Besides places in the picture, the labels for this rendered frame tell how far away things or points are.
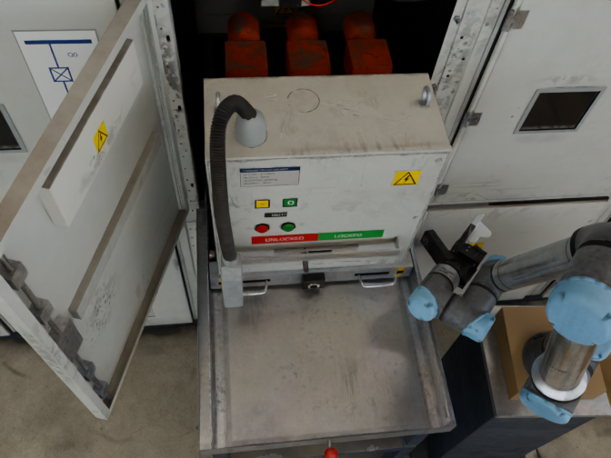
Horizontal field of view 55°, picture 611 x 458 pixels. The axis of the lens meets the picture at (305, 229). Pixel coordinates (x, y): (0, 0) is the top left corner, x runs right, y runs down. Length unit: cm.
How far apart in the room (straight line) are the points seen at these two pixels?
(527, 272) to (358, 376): 49
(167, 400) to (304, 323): 97
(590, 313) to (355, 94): 62
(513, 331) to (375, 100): 77
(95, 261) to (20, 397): 137
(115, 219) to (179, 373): 124
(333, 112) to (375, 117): 9
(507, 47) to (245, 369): 97
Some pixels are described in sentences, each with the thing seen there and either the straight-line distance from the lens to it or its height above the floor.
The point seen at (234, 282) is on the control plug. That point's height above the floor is 109.
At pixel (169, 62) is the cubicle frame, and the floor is 140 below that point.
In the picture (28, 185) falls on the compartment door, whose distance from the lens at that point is 92.
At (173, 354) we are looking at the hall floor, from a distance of 244.
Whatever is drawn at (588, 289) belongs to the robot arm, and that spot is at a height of 144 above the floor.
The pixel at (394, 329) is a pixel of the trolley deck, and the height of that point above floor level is 85.
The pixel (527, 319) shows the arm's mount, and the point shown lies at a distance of 173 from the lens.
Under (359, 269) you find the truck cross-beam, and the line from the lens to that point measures 155.
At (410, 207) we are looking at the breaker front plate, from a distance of 135.
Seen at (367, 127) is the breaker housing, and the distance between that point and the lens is 121.
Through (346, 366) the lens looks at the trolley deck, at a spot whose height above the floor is 85.
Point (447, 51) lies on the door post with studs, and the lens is 139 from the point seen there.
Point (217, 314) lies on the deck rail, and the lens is 156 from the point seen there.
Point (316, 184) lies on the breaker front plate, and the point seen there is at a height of 130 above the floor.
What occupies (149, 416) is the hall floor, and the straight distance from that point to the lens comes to 238.
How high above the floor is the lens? 227
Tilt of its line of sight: 57 degrees down
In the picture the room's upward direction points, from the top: 7 degrees clockwise
